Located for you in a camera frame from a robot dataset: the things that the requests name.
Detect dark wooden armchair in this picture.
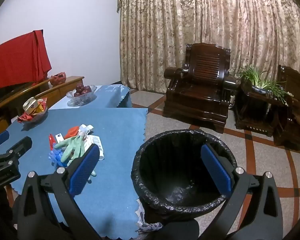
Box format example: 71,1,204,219
272,64,300,155
162,43,240,133

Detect small white and gold box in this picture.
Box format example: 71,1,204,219
23,97,42,114

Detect green potted plant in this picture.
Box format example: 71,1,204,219
236,65,293,105

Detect wooden sofa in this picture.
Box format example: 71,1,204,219
0,76,85,138

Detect light blue tablecloth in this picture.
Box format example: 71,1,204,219
49,85,133,109

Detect red decorative ornament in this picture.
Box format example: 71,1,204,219
50,72,67,85

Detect dark wooden side table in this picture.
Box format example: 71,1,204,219
234,80,294,137

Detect glass snack bowl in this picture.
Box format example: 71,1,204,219
18,99,49,123

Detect glass fruit bowl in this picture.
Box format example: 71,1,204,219
66,85,98,107

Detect bin with black bag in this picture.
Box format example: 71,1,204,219
131,129,238,220

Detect printed white tube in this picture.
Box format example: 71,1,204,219
88,134,105,161

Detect orange foam fruit net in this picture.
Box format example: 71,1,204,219
64,126,81,139

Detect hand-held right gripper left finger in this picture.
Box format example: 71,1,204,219
13,144,100,240

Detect red cloth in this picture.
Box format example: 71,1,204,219
0,30,52,92

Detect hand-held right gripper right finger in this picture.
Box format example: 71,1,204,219
200,144,283,240

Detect beige patterned curtain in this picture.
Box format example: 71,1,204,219
116,0,300,110

